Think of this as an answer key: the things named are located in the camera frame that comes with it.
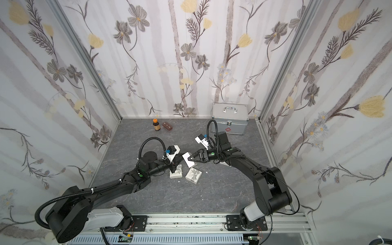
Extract brown bottle orange cap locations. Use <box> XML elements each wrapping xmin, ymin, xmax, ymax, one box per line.
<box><xmin>153</xmin><ymin>118</ymin><xmax>161</xmax><ymax>131</ymax></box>

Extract aluminium mounting rail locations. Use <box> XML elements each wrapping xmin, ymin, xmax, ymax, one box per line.
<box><xmin>68</xmin><ymin>213</ymin><xmax>318</xmax><ymax>245</ymax></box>

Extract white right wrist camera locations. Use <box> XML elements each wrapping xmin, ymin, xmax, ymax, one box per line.
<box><xmin>195</xmin><ymin>134</ymin><xmax>210</xmax><ymax>150</ymax></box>

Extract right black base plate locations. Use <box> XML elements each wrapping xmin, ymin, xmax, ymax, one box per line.
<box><xmin>226</xmin><ymin>214</ymin><xmax>268</xmax><ymax>231</ymax></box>

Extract white bow jewelry box left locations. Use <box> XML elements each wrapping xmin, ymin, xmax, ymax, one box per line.
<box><xmin>169</xmin><ymin>164</ymin><xmax>183</xmax><ymax>179</ymax></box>

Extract white bow jewelry box middle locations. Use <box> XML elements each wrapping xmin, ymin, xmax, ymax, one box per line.
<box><xmin>185</xmin><ymin>167</ymin><xmax>202</xmax><ymax>184</ymax></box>

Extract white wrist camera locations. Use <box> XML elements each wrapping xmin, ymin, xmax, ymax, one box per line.
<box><xmin>195</xmin><ymin>134</ymin><xmax>210</xmax><ymax>150</ymax></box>
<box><xmin>163</xmin><ymin>145</ymin><xmax>180</xmax><ymax>163</ymax></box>

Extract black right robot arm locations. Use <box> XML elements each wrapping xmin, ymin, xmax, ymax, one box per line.
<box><xmin>184</xmin><ymin>119</ymin><xmax>295</xmax><ymax>229</ymax></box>

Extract silver aluminium first aid case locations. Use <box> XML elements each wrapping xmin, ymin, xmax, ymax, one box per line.
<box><xmin>212</xmin><ymin>103</ymin><xmax>249</xmax><ymax>135</ymax></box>

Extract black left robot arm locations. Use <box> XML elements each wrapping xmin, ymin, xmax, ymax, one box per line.
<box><xmin>34</xmin><ymin>145</ymin><xmax>183</xmax><ymax>244</ymax></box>

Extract white jewelry box lid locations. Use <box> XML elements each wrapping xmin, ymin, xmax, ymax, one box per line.
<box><xmin>182</xmin><ymin>152</ymin><xmax>196</xmax><ymax>168</ymax></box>

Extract small green circuit board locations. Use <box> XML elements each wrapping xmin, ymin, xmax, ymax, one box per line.
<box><xmin>117</xmin><ymin>234</ymin><xmax>133</xmax><ymax>243</ymax></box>

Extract small dark red box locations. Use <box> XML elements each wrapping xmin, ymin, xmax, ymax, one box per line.
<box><xmin>162</xmin><ymin>121</ymin><xmax>173</xmax><ymax>131</ymax></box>

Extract white bow jewelry box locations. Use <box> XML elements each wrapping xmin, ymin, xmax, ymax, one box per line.
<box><xmin>185</xmin><ymin>167</ymin><xmax>202</xmax><ymax>184</ymax></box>
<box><xmin>169</xmin><ymin>164</ymin><xmax>183</xmax><ymax>179</ymax></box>

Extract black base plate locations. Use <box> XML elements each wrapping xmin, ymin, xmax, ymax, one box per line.
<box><xmin>104</xmin><ymin>215</ymin><xmax>148</xmax><ymax>232</ymax></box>
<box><xmin>226</xmin><ymin>214</ymin><xmax>268</xmax><ymax>231</ymax></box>

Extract white slotted cable duct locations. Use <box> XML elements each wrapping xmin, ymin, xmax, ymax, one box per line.
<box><xmin>66</xmin><ymin>234</ymin><xmax>249</xmax><ymax>245</ymax></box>

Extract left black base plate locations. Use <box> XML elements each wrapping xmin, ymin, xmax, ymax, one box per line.
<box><xmin>104</xmin><ymin>215</ymin><xmax>148</xmax><ymax>232</ymax></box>

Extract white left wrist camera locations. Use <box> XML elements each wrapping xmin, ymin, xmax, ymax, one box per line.
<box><xmin>163</xmin><ymin>145</ymin><xmax>180</xmax><ymax>163</ymax></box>

